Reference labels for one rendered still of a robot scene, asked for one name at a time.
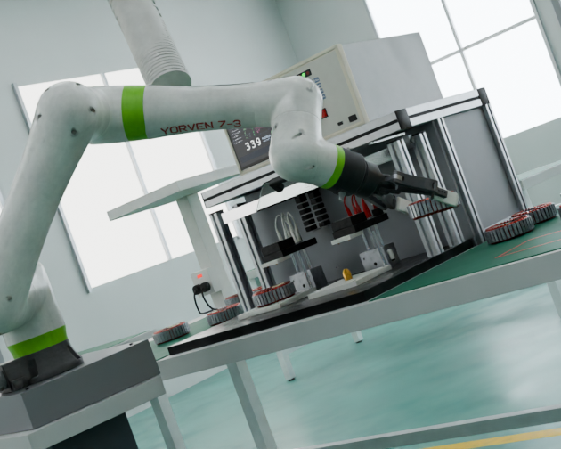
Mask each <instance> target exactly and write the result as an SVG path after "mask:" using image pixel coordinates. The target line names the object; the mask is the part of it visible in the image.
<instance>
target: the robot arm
mask: <svg viewBox="0 0 561 449"><path fill-rule="evenodd" d="M322 105H323V99H322V94H321V90H320V88H319V87H318V86H317V85H316V84H315V83H314V82H313V81H312V80H311V79H309V78H306V77H302V76H291V77H286V78H278V79H274V80H267V81H262V82H256V83H254V82H250V83H241V84H229V85H215V86H159V85H148V86H147V85H124V86H84V85H83V84H80V83H78V82H74V81H61V82H58V83H55V84H53V85H51V86H49V87H48V88H46V89H45V90H44V91H43V93H42V94H41V95H40V97H39V99H38V102H37V107H36V111H35V115H34V117H33V121H32V125H31V128H30V131H29V135H28V140H27V143H26V146H25V150H24V152H23V155H22V158H21V161H20V165H19V168H18V171H17V173H16V176H15V178H14V181H13V183H12V188H11V190H10V192H9V194H8V197H7V199H6V202H5V204H4V207H3V209H2V212H1V214H0V336H1V335H3V338H4V342H5V345H6V346H7V348H8V350H9V351H10V352H11V354H12V357H13V359H12V360H10V361H7V362H5V363H1V364H0V393H7V392H12V391H16V390H18V389H20V388H24V387H26V386H29V385H32V384H35V383H38V382H40V381H43V380H47V379H50V378H51V377H54V376H56V375H59V374H61V373H64V372H65V371H69V370H71V369H73V368H75V367H77V366H79V365H80V364H82V363H83V362H84V360H83V357H82V356H81V355H80V354H79V353H78V352H77V351H76V350H75V349H74V348H73V346H71V344H70V342H69V339H68V336H67V332H66V324H65V322H64V320H63V317H62V315H61V310H60V308H59V306H58V303H57V300H56V298H55V296H54V293H53V289H52V286H51V283H50V282H49V279H48V277H47V274H46V271H45V268H44V267H43V265H42V264H40V263H39V262H38V260H39V258H40V255H41V252H42V249H43V246H44V244H45V239H46V236H47V234H48V232H49V229H50V227H51V224H52V222H53V218H54V216H55V213H56V211H57V209H58V207H59V205H60V203H61V199H62V197H63V194H64V192H65V191H66V189H67V187H68V185H69V181H70V179H71V177H72V176H73V174H74V172H75V170H76V168H77V165H78V163H79V161H80V160H81V158H82V156H83V154H84V153H85V150H86V148H87V146H88V144H91V145H96V144H107V143H125V142H132V141H140V140H147V139H155V138H160V137H165V136H170V135H181V134H188V133H195V132H202V131H211V130H221V129H234V128H258V127H271V128H272V136H271V144H270V150H269V159H270V163H271V165H272V168H273V170H274V171H275V173H276V174H277V175H278V176H280V177H281V178H283V179H285V180H287V181H290V182H297V183H305V184H312V185H315V186H318V187H321V188H323V189H326V190H328V191H331V192H333V193H334V194H336V195H339V201H344V197H345V196H350V195H352V194H353V195H355V196H357V197H359V198H362V199H365V200H366V201H368V202H370V203H371V204H373V205H375V206H376V207H378V208H380V209H382V210H387V209H388V208H389V209H395V210H397V211H400V212H402V213H404V214H407V215H409V213H408V210H407V208H406V207H408V206H409V204H411V203H412V201H409V200H406V199H403V198H400V197H397V198H396V200H395V197H396V195H395V196H394V195H392V194H391V193H394V194H400V193H401V192H406V193H413V194H421V195H428V196H429V199H431V200H437V201H439V202H442V203H444V204H447V205H449V206H452V207H455V208H456V207H457V205H458V196H459V195H458V194H457V193H456V192H452V191H449V190H446V189H444V188H442V187H439V186H438V181H437V180H434V179H429V178H425V177H421V176H413V175H409V174H404V173H403V172H400V171H397V170H395V171H394V172H393V174H392V175H388V174H381V172H380V171H379V168H378V166H377V165H376V164H374V163H371V162H368V161H367V160H365V158H364V157H363V156H362V155H361V154H360V153H357V152H354V151H350V149H349V147H346V148H343V147H341V146H338V145H335V144H334V143H330V142H328V141H326V140H324V139H323V137H322V132H321V115H322ZM396 185H398V188H397V190H396V189H395V186H396Z"/></svg>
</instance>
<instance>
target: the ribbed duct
mask: <svg viewBox="0 0 561 449"><path fill-rule="evenodd" d="M107 1H108V2H109V5H110V8H111V9H112V12H113V13H114V15H115V18H116V20H117V22H118V25H119V26H120V28H121V31H122V33H123V34H124V37H125V39H126V41H127V44H128V46H129V48H130V51H131V53H132V55H133V57H134V60H135V62H136V65H137V67H138V69H139V71H140V73H141V75H142V79H143V81H144V83H145V85H147V86H148V85H159V86H191V77H190V74H189V72H188V70H187V69H186V67H185V65H184V63H183V60H182V57H181V55H180V54H179V52H178V50H177V48H176V46H175V42H174V40H173V38H172V37H171V35H170V33H169V31H168V29H167V25H166V23H165V22H164V20H163V18H162V17H161V14H160V12H159V9H158V7H157V6H156V5H155V2H154V0H107Z"/></svg>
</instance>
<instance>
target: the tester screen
mask: <svg viewBox="0 0 561 449"><path fill-rule="evenodd" d="M228 130H229V133H230V136H231V139H232V142H233V145H234V148H235V150H236V152H237V155H238V157H239V160H240V158H241V157H243V156H246V155H248V154H249V153H251V152H254V151H257V150H259V149H262V148H264V147H265V146H268V145H270V144H271V136H272V133H271V131H272V128H271V127H258V128H234V129H228ZM258 136H260V138H261V141H262V144H263V145H261V146H259V147H257V148H255V149H253V150H251V151H247V150H246V148H245V145H244V143H246V142H248V141H250V140H252V139H255V138H257V137H258ZM268 156H269V152H267V153H265V154H263V155H261V156H258V157H256V158H254V159H251V160H249V161H246V162H244V163H241V160H240V164H241V166H242V167H245V166H246V165H249V164H251V163H253V162H256V161H258V160H260V159H263V158H265V157H268Z"/></svg>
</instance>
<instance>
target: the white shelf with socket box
mask: <svg viewBox="0 0 561 449"><path fill-rule="evenodd" d="M239 175H240V172H239V170H238V168H237V165H236V164H235V165H231V166H229V167H223V168H219V169H216V170H213V171H209V172H206V173H203V174H200V175H196V176H191V177H187V178H184V179H181V180H178V181H175V182H172V183H171V184H168V185H165V186H163V187H161V188H159V189H157V190H155V191H153V192H149V193H147V194H145V195H143V196H141V197H139V198H137V199H135V200H131V201H129V202H127V203H125V204H123V205H121V206H119V207H116V208H114V209H112V210H109V211H107V215H108V217H109V220H110V221H113V220H116V219H119V218H122V217H125V216H131V215H133V214H136V213H139V212H143V211H145V210H148V209H152V208H156V207H160V206H163V205H166V204H169V203H172V202H175V201H176V203H177V205H178V208H179V210H180V213H181V215H182V218H183V222H184V224H185V227H186V230H187V233H188V234H189V237H190V240H191V244H192V247H193V249H194V251H195V254H196V257H197V259H198V261H199V266H200V269H201V270H200V271H197V272H195V273H191V278H192V281H193V284H194V286H193V287H192V291H193V293H194V294H193V297H194V302H195V305H196V307H197V309H198V311H199V313H200V314H207V313H209V312H212V311H215V310H217V309H219V308H221V309H222V307H223V308H224V307H225V306H226V305H225V303H224V301H225V299H226V298H228V297H230V296H232V295H235V294H234V291H233V288H232V285H231V282H230V280H229V277H228V274H227V272H226V270H225V267H224V262H223V260H222V258H221V255H220V252H219V250H218V247H217V245H216V243H215V238H214V235H213V234H212V231H211V228H210V225H209V223H208V220H207V216H206V214H205V211H204V208H203V206H202V204H201V201H200V198H199V195H198V192H201V191H204V190H206V189H207V188H210V187H212V186H214V185H217V184H219V183H222V182H224V181H226V180H229V179H231V178H234V177H235V176H239ZM209 294H210V296H211V298H212V300H213V303H214V306H215V308H213V307H212V306H210V305H209V303H208V302H207V301H206V299H205V297H204V296H206V295H209ZM195 295H198V296H199V298H201V297H203V299H204V301H205V302H206V304H207V305H208V306H209V307H210V308H211V309H212V310H209V311H206V312H204V313H201V312H200V310H199V308H198V305H197V302H196V297H195Z"/></svg>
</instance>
